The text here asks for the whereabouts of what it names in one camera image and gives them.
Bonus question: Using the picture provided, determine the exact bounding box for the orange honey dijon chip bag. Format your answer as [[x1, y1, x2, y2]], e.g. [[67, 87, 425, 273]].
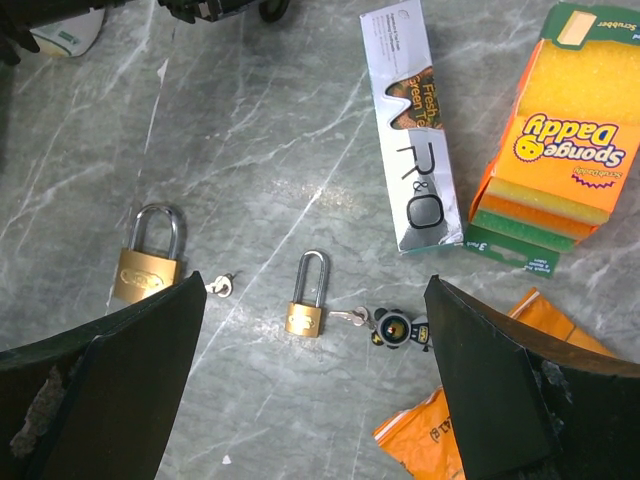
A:
[[373, 288, 614, 479]]

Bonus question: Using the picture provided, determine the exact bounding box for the teal white small box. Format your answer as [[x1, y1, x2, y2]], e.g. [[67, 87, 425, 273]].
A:
[[360, 1, 463, 254]]

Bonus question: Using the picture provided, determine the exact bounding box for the small silver key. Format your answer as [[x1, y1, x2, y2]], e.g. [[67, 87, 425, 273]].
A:
[[205, 270, 241, 298]]

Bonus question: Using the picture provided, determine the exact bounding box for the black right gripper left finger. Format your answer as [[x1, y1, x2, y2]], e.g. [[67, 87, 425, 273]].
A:
[[1, 272, 207, 479]]

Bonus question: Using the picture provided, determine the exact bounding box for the small brass padlock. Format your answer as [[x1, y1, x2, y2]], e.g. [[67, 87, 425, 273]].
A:
[[284, 250, 330, 338]]

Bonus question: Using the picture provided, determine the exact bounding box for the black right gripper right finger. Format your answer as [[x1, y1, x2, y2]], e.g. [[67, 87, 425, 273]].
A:
[[424, 276, 639, 479]]

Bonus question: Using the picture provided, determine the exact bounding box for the key ring with keys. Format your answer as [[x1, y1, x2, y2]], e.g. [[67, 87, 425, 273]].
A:
[[327, 305, 436, 354]]

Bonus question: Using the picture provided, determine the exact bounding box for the large brass padlock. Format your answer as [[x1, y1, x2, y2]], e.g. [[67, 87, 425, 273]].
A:
[[113, 203, 184, 304]]

